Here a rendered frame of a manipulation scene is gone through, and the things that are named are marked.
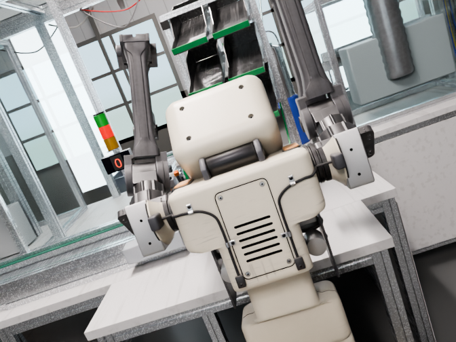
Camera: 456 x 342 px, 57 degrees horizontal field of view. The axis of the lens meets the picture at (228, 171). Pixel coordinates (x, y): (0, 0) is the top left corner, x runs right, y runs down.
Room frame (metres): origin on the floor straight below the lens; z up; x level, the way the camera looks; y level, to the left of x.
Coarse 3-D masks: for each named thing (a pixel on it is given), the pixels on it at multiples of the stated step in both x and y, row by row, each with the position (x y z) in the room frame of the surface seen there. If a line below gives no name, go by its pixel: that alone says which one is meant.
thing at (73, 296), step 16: (304, 144) 2.26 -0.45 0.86; (336, 192) 1.42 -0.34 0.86; (352, 192) 1.36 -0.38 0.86; (368, 192) 1.31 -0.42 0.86; (384, 192) 1.27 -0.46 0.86; (176, 256) 1.38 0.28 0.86; (128, 272) 1.40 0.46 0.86; (144, 272) 1.35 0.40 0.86; (80, 288) 1.42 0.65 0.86; (96, 288) 1.36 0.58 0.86; (32, 304) 1.44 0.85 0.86; (48, 304) 1.38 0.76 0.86; (64, 304) 1.37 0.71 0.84; (0, 320) 1.40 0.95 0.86; (16, 320) 1.39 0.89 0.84
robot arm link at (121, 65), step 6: (120, 48) 1.19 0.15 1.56; (156, 48) 1.19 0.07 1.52; (120, 54) 1.19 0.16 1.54; (156, 54) 1.20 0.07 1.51; (120, 60) 1.20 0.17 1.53; (156, 60) 1.21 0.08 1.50; (120, 66) 1.22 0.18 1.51; (126, 66) 1.22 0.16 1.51; (150, 66) 1.23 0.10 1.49; (156, 66) 1.23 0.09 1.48
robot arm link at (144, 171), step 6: (150, 162) 0.98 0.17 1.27; (132, 168) 0.95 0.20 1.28; (138, 168) 0.95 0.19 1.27; (144, 168) 0.95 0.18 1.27; (150, 168) 0.95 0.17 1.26; (132, 174) 0.93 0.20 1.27; (138, 174) 0.93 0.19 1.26; (144, 174) 0.93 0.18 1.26; (150, 174) 0.93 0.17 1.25; (156, 174) 0.93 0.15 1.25; (138, 180) 0.91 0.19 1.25; (156, 180) 0.91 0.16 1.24
